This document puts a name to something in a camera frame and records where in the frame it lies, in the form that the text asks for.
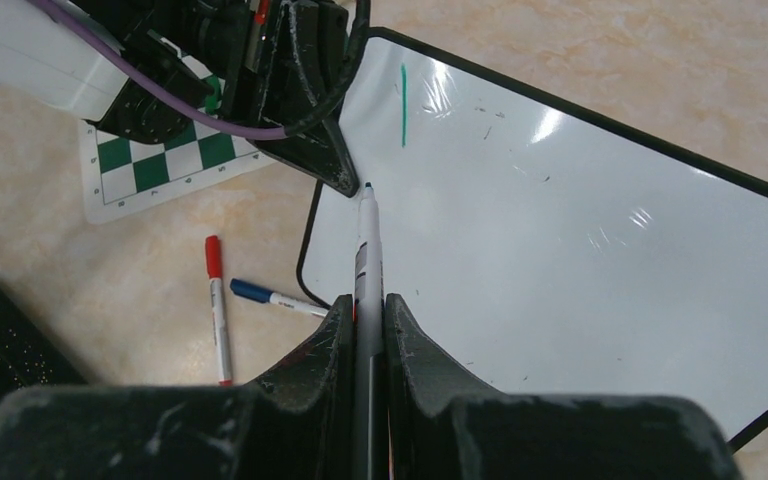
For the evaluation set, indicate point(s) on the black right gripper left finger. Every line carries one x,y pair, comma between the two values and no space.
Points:
290,422

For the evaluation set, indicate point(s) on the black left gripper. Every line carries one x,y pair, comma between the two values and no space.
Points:
286,65

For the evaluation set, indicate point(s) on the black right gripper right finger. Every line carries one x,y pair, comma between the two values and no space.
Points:
446,423

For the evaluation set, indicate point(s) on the green cap marker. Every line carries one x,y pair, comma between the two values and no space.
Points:
369,458

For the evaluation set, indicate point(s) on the white whiteboard black frame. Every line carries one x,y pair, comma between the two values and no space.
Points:
550,249

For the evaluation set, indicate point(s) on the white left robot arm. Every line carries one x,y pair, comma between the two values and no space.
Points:
171,88

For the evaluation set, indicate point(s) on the red cap marker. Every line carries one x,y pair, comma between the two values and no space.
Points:
214,268

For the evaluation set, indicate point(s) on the blue cap marker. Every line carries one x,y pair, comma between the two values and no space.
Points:
262,295

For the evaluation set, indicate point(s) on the green white chess mat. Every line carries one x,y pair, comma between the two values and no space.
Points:
121,177

